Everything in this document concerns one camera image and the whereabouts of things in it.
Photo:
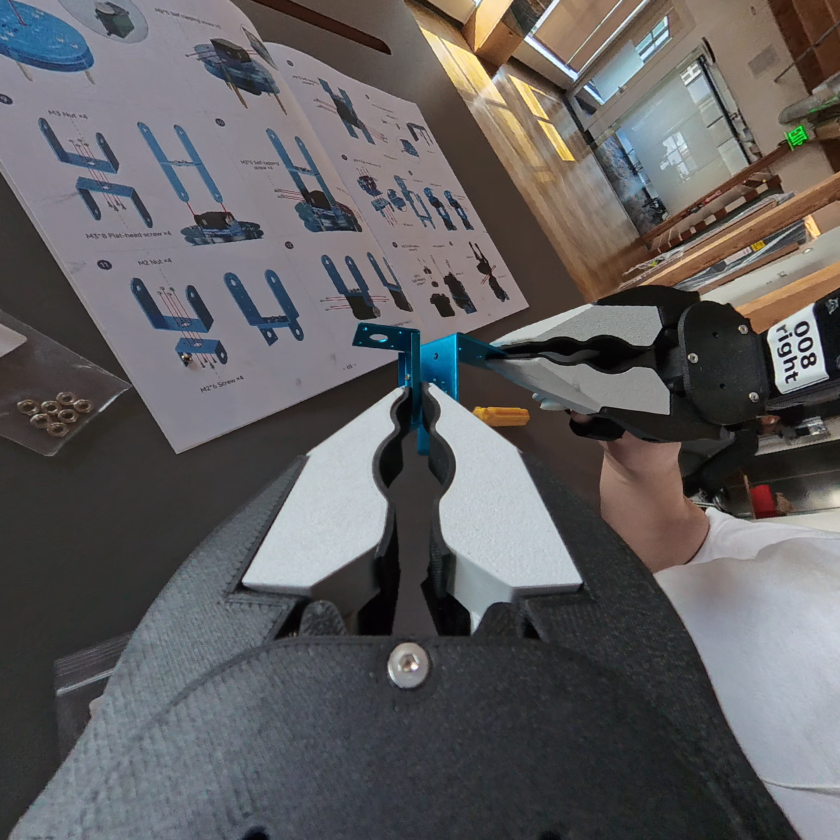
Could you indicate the blue angled metal bracket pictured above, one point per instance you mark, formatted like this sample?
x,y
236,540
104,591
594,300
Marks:
x,y
410,367

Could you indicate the person's right forearm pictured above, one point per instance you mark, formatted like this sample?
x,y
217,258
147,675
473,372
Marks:
x,y
656,531

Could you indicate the glass partition door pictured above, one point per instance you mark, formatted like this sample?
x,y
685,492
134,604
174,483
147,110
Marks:
x,y
676,144

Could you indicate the clear bag of brass nuts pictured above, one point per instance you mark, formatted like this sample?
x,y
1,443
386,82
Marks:
x,y
59,394

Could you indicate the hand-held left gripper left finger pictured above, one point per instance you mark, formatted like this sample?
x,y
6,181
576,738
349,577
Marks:
x,y
315,525

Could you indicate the clear bag of dark screws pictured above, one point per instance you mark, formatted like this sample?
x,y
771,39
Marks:
x,y
85,663

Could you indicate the person's right hand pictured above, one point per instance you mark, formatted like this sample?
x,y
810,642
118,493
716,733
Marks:
x,y
640,466

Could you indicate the red box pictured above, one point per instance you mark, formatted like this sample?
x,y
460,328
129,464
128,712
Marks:
x,y
762,502

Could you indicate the green exit sign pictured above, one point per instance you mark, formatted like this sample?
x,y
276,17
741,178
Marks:
x,y
797,138

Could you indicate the long wooden workbench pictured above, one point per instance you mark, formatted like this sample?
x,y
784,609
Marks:
x,y
741,229

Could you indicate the person's white shirt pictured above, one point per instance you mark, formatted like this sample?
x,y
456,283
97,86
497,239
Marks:
x,y
774,623

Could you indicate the open assembly instruction manual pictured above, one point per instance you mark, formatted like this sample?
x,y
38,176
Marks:
x,y
229,197

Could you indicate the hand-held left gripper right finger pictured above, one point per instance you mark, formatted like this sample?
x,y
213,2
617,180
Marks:
x,y
505,525

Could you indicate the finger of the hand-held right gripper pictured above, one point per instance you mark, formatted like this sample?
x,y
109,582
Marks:
x,y
610,390
604,325

